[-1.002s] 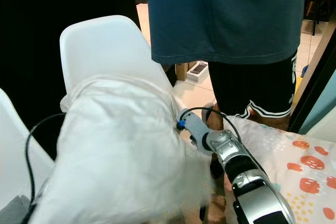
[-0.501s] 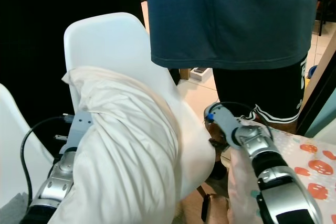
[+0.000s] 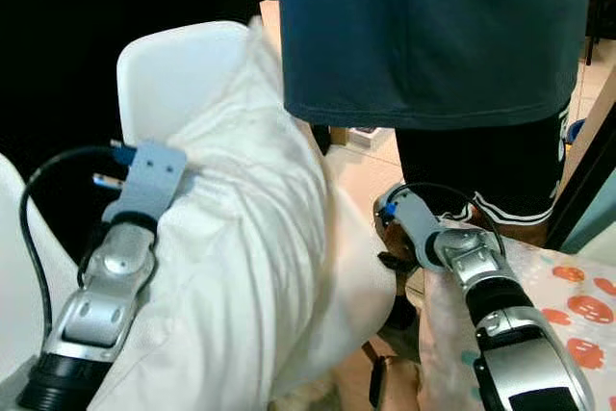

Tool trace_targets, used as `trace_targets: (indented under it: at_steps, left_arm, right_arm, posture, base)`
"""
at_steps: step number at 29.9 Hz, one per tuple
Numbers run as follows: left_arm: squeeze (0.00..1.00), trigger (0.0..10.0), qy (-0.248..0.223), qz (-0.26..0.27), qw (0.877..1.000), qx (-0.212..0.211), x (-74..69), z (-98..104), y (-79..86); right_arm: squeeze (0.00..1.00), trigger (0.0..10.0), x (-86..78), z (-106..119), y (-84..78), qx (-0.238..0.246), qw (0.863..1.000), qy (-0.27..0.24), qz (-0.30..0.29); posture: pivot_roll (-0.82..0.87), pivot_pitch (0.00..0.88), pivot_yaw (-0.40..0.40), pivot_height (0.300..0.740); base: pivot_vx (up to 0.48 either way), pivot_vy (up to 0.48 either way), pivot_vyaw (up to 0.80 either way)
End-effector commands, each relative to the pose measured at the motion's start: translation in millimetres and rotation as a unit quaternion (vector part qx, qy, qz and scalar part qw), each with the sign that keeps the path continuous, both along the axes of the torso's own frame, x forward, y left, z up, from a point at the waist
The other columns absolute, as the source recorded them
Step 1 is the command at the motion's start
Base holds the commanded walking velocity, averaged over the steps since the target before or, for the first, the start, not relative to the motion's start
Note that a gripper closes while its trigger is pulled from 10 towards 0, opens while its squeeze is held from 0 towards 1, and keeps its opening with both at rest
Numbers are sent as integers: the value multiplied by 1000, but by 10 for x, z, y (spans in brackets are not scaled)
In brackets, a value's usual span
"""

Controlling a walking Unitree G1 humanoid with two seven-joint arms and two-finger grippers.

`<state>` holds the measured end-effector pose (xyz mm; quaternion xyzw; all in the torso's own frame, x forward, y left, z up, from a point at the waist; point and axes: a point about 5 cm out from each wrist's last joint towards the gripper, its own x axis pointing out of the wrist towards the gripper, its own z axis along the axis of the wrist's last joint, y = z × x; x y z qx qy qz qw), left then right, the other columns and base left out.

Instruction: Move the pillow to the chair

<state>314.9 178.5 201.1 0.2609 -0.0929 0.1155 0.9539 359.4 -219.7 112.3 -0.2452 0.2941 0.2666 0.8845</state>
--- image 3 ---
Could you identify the small white floor box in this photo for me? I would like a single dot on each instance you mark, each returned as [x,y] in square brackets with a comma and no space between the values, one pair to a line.
[364,137]

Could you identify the black frame bar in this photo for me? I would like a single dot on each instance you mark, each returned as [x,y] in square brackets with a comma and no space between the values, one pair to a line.
[577,180]

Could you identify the patterned tablecloth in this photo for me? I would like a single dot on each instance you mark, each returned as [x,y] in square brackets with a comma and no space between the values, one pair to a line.
[577,315]

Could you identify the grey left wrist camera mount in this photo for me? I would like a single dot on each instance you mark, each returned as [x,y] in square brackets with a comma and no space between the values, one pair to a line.
[154,180]

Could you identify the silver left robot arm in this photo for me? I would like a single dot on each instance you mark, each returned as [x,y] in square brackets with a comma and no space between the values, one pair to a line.
[101,305]

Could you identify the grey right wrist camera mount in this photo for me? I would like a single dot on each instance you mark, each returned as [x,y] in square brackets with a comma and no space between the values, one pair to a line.
[414,218]

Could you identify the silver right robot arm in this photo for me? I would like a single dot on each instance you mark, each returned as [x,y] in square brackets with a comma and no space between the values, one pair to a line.
[529,353]

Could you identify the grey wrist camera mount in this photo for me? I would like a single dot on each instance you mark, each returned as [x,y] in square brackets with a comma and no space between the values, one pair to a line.
[154,180]
[414,218]

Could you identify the person in blue shirt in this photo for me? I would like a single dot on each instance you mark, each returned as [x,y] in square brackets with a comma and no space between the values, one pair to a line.
[423,26]

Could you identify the white plastic shell chair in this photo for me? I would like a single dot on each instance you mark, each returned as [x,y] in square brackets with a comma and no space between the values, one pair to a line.
[173,84]
[19,276]

